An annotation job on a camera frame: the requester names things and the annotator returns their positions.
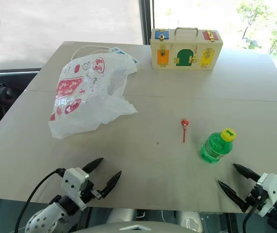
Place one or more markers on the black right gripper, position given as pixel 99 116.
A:
pixel 257 197

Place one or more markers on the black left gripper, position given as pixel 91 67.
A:
pixel 88 193

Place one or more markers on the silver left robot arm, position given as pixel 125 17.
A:
pixel 48 218

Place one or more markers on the green bottle yellow cap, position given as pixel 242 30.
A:
pixel 215 148

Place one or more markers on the silver robot torso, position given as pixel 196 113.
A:
pixel 133 228

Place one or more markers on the white plastic bag red print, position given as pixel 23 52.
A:
pixel 90 97

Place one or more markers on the red lollipop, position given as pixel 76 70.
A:
pixel 184 123

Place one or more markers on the white packet blue print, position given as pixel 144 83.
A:
pixel 120 51

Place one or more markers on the black chair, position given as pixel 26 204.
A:
pixel 0 102

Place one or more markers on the wooden lock box coloured doors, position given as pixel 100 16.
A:
pixel 184 52

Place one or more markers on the green tree outside window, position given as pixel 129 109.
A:
pixel 272 26

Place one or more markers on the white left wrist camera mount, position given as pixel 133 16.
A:
pixel 74 182

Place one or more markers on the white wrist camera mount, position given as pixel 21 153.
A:
pixel 272 191
pixel 74 182

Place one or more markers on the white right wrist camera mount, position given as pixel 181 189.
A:
pixel 272 191

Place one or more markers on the dark window frame post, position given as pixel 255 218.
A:
pixel 146 21

